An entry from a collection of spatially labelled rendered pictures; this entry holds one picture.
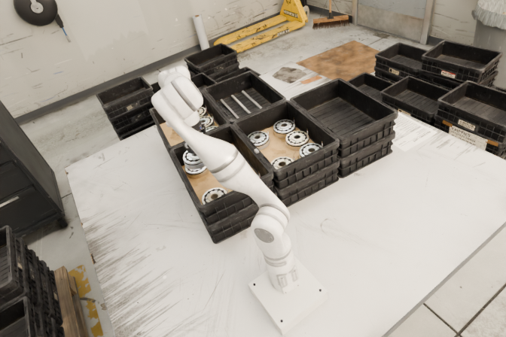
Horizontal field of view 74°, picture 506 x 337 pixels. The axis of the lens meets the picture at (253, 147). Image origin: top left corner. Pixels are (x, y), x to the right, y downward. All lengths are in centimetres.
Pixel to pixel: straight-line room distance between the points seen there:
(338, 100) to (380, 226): 70
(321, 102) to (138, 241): 106
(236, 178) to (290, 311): 48
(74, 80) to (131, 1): 112
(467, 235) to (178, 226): 109
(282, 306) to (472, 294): 121
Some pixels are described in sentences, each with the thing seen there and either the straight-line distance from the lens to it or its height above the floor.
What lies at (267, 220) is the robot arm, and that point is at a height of 107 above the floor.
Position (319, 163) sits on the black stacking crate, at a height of 86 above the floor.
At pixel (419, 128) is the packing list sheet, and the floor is 70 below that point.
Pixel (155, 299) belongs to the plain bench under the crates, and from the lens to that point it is 134.
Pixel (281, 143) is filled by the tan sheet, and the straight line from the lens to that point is 152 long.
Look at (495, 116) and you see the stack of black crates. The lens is 238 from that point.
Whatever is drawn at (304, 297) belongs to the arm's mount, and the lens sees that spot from 117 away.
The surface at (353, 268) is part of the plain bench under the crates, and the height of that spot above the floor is 70.
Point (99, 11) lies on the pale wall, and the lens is 436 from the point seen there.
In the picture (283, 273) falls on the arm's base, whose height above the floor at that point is 84.
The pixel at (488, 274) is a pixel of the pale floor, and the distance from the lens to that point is 223.
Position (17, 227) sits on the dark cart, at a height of 21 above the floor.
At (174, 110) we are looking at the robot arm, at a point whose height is 140.
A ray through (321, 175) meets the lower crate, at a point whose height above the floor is 80.
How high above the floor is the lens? 180
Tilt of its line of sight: 39 degrees down
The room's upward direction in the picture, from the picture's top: 12 degrees counter-clockwise
